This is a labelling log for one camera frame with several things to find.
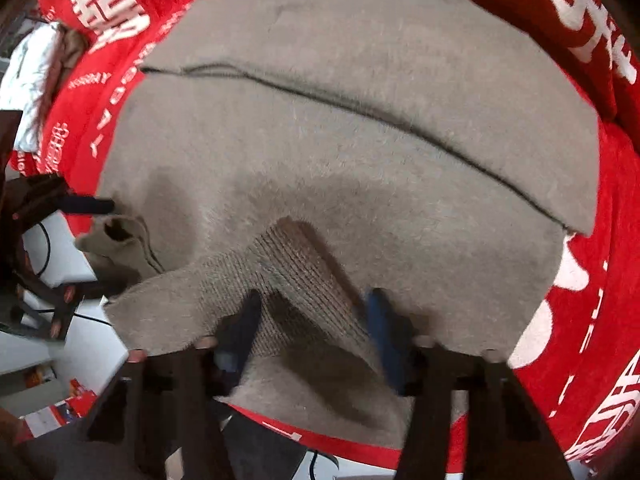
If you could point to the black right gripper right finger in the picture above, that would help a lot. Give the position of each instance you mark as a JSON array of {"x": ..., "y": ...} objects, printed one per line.
[{"x": 506, "y": 436}]

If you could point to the grey knitted sweater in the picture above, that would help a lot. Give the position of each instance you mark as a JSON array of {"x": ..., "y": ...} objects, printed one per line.
[{"x": 314, "y": 149}]

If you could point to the white pink patterned cloth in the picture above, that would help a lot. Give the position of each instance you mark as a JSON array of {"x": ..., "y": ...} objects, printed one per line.
[{"x": 38, "y": 67}]

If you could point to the red blanket with white print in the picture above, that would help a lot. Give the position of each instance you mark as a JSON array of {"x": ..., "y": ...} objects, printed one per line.
[{"x": 580, "y": 355}]

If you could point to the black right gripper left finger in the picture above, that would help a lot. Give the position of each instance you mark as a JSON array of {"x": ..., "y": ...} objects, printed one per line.
[{"x": 161, "y": 405}]

